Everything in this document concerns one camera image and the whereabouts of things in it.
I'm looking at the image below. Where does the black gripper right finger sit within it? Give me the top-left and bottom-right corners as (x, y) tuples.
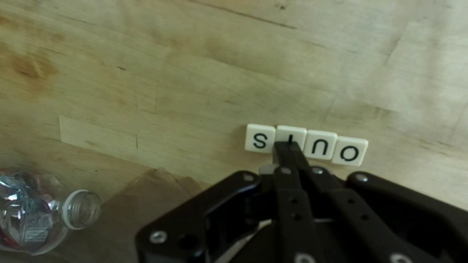
(287, 142), (468, 263)

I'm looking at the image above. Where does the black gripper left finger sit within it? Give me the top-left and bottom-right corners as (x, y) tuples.
(135, 142), (325, 263)

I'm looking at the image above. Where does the cream letter tile T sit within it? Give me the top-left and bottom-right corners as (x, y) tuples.
(275, 124), (309, 157)

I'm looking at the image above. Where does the cream letter tile O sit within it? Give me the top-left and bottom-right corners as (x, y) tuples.
(332, 136), (370, 168)

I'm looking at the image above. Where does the cream letter tile S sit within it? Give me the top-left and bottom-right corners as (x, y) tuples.
(243, 123), (278, 154)

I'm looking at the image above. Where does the clear plastic bag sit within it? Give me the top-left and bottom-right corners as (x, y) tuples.
(0, 167), (104, 257)

